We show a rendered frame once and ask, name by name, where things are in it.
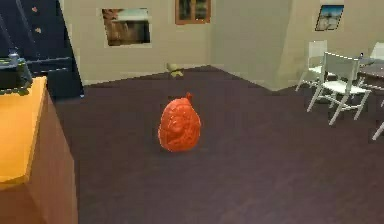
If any dark dining table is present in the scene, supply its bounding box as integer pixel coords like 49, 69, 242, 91
356, 57, 384, 121

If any orange wooden cabinet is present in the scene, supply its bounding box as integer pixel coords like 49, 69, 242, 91
0, 75, 80, 224

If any small yellow-green object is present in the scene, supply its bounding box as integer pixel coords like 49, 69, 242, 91
166, 62, 185, 79

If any red lumpy bag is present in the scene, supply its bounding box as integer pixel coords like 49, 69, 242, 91
157, 92, 202, 153

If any dark blue cupboard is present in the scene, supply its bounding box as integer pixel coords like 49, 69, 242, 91
0, 0, 85, 100

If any white framed landscape picture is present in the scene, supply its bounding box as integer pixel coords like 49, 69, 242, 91
97, 7, 153, 49

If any black box appliance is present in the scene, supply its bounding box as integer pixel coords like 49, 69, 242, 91
0, 49, 34, 96

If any brown framed picture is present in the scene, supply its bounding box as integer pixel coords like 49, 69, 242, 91
174, 0, 212, 26

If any black framed blue picture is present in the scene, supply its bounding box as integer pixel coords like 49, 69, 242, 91
314, 4, 345, 32

